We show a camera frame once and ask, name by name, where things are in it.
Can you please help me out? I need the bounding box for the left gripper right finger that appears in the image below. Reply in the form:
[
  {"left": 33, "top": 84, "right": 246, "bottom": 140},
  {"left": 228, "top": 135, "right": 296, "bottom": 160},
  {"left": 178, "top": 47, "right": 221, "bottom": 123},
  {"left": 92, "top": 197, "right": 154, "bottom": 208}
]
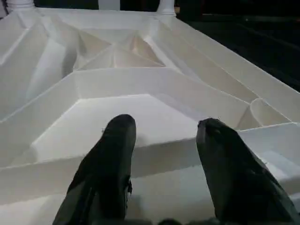
[{"left": 196, "top": 118, "right": 300, "bottom": 225}]

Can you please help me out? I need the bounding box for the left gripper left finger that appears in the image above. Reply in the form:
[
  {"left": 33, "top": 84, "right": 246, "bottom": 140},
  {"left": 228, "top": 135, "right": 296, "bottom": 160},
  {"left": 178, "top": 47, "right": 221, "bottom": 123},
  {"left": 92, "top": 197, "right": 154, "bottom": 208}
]
[{"left": 52, "top": 114, "right": 137, "bottom": 225}]

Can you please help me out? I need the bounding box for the white plastic table top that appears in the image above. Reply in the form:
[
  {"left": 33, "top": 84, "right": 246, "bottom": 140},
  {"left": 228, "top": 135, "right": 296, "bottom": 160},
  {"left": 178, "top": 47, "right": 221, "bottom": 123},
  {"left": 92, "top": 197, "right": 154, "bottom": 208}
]
[{"left": 0, "top": 6, "right": 300, "bottom": 225}]

